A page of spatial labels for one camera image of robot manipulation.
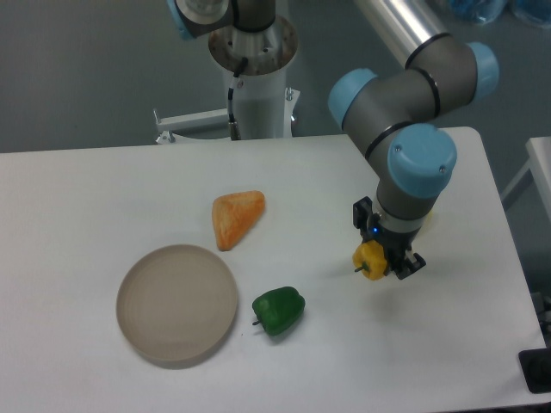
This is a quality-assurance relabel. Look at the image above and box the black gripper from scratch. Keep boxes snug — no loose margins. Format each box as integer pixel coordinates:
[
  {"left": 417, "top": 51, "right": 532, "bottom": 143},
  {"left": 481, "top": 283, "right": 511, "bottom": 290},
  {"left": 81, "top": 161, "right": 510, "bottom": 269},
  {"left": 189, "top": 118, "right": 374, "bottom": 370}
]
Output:
[{"left": 353, "top": 196, "right": 426, "bottom": 280}]

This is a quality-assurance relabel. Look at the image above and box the yellow bell pepper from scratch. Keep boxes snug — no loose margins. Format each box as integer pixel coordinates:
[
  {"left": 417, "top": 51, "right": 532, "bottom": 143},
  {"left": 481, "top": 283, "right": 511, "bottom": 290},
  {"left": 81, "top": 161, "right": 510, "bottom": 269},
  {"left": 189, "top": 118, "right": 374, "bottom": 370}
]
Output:
[{"left": 352, "top": 240, "right": 388, "bottom": 280}]

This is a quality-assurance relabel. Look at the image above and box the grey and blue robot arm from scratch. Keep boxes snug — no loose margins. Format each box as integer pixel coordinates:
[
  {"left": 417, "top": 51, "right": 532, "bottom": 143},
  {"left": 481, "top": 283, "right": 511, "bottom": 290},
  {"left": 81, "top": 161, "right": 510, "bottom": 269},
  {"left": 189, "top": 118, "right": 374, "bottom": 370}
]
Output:
[{"left": 168, "top": 1, "right": 499, "bottom": 280}]

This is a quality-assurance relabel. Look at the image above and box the green bell pepper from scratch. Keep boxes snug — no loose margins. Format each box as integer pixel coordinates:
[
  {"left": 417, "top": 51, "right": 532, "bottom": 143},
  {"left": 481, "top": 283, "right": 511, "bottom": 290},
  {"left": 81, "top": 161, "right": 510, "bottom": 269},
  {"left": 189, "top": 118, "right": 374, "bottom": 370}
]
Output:
[{"left": 251, "top": 287, "right": 306, "bottom": 336}]

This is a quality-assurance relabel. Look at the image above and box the orange triangular bread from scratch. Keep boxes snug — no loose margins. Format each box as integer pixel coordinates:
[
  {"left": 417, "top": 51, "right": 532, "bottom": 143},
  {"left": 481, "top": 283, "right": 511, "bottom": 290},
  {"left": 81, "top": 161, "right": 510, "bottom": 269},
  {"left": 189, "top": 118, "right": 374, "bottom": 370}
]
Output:
[{"left": 212, "top": 190, "right": 265, "bottom": 251}]

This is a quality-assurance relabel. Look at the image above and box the white side table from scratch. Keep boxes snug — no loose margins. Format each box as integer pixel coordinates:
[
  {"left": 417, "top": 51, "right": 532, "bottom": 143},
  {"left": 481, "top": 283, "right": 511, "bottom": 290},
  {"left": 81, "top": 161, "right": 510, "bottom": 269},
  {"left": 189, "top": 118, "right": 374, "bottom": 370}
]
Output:
[{"left": 500, "top": 136, "right": 550, "bottom": 217}]

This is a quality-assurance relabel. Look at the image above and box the black device at table edge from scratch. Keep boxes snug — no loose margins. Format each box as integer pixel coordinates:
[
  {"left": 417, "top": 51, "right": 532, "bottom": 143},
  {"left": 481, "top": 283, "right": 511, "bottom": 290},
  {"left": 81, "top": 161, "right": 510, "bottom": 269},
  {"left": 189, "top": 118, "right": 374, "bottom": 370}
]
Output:
[{"left": 518, "top": 348, "right": 550, "bottom": 394}]

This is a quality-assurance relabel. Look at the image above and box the beige round plate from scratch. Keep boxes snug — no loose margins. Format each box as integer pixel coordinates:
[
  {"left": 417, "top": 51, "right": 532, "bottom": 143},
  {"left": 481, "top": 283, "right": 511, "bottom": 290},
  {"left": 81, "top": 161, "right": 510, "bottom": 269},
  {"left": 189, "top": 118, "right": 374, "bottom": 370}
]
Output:
[{"left": 115, "top": 244, "right": 238, "bottom": 369}]

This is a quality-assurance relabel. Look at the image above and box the blue plastic bag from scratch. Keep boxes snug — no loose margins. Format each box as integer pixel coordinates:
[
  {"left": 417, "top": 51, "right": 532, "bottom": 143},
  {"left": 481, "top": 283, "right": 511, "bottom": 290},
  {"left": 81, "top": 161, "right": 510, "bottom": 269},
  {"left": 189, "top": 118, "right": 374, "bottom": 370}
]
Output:
[{"left": 443, "top": 0, "right": 550, "bottom": 29}]

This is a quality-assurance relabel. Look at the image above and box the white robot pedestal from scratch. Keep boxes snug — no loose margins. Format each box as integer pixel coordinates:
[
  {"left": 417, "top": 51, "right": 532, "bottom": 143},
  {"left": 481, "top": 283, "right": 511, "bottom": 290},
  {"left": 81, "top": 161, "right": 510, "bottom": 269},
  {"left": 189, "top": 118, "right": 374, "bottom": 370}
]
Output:
[{"left": 155, "top": 15, "right": 300, "bottom": 145}]

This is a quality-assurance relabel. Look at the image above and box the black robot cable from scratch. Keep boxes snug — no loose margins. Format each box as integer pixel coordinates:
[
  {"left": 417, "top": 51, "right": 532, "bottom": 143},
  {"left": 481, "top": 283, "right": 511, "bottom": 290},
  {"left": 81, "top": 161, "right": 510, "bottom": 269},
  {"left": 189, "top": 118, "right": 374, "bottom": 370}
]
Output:
[{"left": 226, "top": 56, "right": 249, "bottom": 142}]

